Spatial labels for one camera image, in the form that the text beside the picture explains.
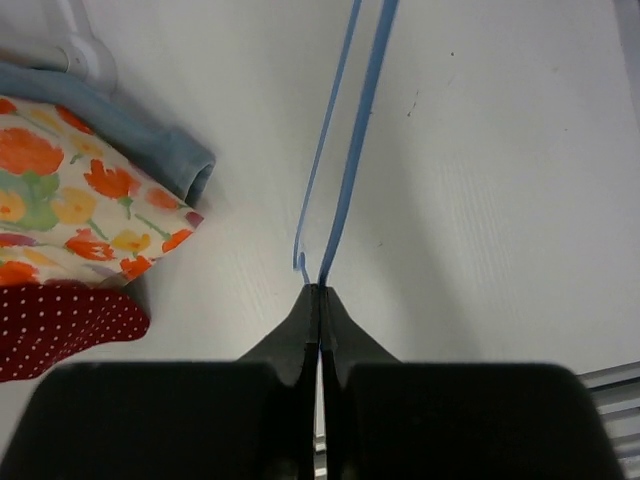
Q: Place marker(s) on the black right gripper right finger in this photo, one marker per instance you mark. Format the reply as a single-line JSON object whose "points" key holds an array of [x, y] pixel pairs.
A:
{"points": [[388, 419]]}

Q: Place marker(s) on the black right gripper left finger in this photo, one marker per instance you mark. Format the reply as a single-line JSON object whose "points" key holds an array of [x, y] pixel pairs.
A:
{"points": [[252, 418]]}

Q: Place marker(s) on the red polka dot skirt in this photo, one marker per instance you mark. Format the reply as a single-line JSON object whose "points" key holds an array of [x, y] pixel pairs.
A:
{"points": [[42, 325]]}

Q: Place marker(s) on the light blue denim skirt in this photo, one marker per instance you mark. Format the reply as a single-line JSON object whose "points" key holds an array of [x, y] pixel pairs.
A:
{"points": [[167, 154]]}

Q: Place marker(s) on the orange floral skirt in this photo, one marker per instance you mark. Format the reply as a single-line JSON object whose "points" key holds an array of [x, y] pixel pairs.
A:
{"points": [[73, 208]]}

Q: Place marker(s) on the grey metal clothes rack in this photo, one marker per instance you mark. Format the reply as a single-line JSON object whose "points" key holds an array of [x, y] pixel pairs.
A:
{"points": [[73, 48]]}

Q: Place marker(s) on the aluminium mounting rail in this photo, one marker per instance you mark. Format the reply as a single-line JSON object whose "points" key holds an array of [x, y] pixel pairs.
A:
{"points": [[615, 392]]}

